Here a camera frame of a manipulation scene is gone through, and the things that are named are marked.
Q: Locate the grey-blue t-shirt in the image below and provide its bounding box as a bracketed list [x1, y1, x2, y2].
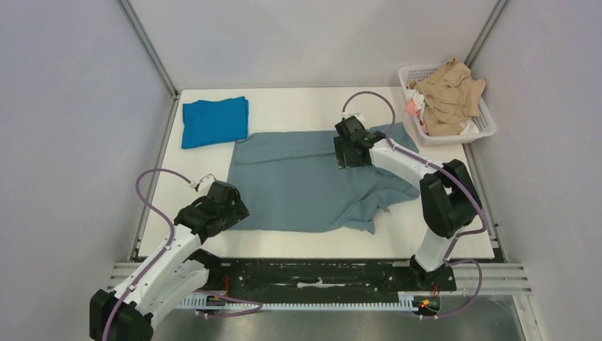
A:
[227, 131, 419, 234]

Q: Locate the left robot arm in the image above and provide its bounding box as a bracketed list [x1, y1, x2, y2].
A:
[89, 180, 250, 340]

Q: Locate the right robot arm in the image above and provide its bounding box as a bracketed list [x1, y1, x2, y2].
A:
[334, 116, 483, 290]

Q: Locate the pink and white garment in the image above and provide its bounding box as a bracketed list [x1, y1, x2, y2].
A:
[405, 90, 428, 135]

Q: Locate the white plastic laundry basket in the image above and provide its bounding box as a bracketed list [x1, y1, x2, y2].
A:
[398, 63, 497, 147]

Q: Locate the folded bright blue t-shirt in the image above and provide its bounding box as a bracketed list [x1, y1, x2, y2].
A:
[181, 97, 249, 149]

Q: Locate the beige t-shirt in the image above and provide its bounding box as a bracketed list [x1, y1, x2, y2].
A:
[407, 58, 487, 137]

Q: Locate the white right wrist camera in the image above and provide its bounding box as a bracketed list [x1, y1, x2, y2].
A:
[341, 112, 365, 121]

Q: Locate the white slotted cable duct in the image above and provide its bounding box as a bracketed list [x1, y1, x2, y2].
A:
[176, 293, 438, 313]

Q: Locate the aluminium frame rail right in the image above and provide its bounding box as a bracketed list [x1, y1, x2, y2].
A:
[464, 0, 510, 68]

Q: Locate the aluminium frame rail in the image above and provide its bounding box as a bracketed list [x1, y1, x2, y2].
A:
[117, 0, 179, 99]
[464, 0, 510, 68]

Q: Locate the aluminium frame rail left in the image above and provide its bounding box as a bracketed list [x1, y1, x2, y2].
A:
[117, 0, 179, 99]

